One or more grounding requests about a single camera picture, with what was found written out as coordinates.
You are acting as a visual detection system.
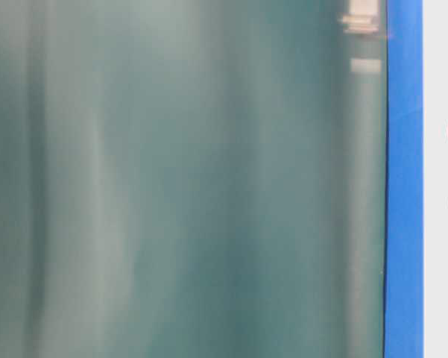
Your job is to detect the green backdrop curtain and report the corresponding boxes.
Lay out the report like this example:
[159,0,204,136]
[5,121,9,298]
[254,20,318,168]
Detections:
[0,1,387,357]

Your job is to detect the large white foam board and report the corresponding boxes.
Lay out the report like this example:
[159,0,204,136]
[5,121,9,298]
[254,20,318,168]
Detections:
[423,1,448,357]

